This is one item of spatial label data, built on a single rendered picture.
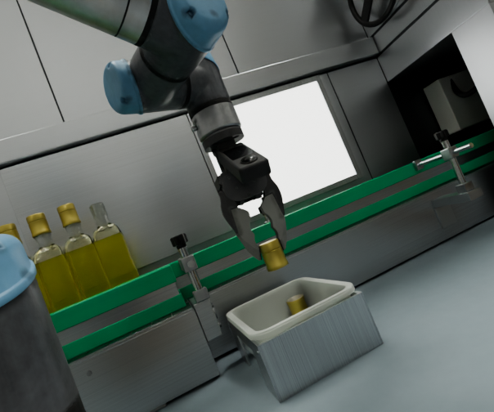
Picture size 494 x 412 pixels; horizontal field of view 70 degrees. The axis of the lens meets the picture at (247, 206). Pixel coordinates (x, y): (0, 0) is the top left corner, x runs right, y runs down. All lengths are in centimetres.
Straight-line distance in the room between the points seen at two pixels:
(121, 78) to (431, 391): 52
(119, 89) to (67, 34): 63
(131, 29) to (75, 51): 68
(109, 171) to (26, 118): 25
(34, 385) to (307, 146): 92
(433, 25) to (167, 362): 105
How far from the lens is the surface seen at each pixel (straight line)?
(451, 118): 134
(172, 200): 93
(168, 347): 66
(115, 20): 44
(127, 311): 67
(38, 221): 82
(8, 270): 27
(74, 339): 69
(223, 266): 77
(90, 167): 96
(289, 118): 107
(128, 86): 53
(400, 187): 98
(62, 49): 113
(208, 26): 44
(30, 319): 27
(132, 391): 68
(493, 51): 108
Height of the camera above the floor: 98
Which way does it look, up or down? 3 degrees up
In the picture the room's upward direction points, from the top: 22 degrees counter-clockwise
